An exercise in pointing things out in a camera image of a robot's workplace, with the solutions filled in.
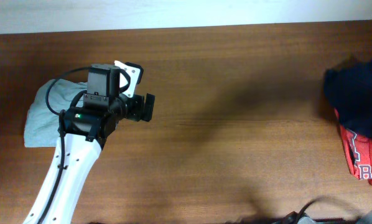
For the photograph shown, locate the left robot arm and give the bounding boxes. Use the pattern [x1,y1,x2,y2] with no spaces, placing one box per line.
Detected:
[24,61,155,223]

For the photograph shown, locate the right black cable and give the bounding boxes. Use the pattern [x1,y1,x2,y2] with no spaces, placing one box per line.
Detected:
[282,198,317,224]

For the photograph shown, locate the red jersey with lettering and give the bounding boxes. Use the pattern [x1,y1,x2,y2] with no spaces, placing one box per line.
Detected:
[339,125,372,185]

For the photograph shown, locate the light grey folded cloth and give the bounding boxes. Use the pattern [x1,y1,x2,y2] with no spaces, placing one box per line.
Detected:
[24,79,87,147]

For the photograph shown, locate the navy blue shorts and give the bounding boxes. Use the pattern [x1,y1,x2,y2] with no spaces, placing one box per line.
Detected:
[323,60,372,139]

